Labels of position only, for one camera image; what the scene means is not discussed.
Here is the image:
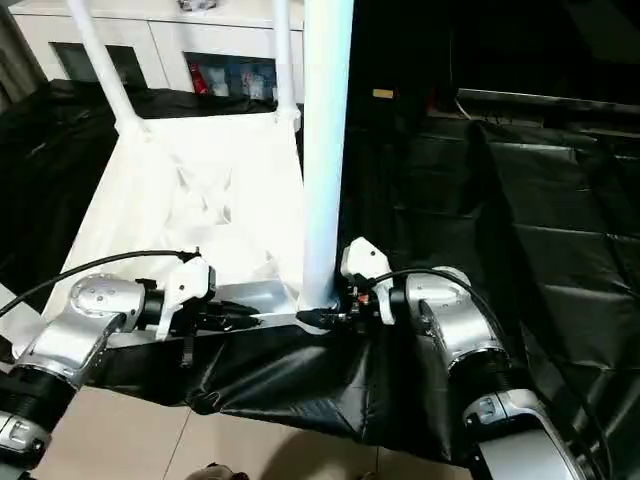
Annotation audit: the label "black tv cabinet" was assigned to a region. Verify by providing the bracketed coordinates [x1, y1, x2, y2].
[352, 0, 640, 119]

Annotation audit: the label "black work mat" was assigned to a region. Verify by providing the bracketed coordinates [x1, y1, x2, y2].
[0, 78, 640, 471]

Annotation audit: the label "toy figures behind cabinet glass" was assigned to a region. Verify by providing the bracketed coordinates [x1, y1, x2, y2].
[186, 54, 279, 101]

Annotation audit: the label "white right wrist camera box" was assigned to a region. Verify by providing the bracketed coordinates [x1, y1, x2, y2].
[340, 238, 397, 327]

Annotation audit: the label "silver left leg black foot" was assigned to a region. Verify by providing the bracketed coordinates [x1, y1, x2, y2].
[192, 465, 246, 480]

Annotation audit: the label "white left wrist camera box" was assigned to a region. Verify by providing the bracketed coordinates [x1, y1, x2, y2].
[155, 255, 217, 341]

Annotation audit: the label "white plastic table leg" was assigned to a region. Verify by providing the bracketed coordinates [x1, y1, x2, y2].
[272, 0, 303, 126]
[298, 0, 356, 311]
[0, 285, 46, 336]
[68, 0, 153, 139]

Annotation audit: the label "white cabinet with glass doors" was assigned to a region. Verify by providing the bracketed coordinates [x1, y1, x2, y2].
[5, 0, 306, 103]

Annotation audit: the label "white plastic table top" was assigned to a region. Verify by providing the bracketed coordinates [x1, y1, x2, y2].
[0, 108, 346, 353]

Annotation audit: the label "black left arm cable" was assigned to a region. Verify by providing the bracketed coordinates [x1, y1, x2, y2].
[0, 248, 201, 319]

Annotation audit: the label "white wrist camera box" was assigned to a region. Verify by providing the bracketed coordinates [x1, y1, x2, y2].
[340, 238, 397, 327]
[155, 255, 217, 341]

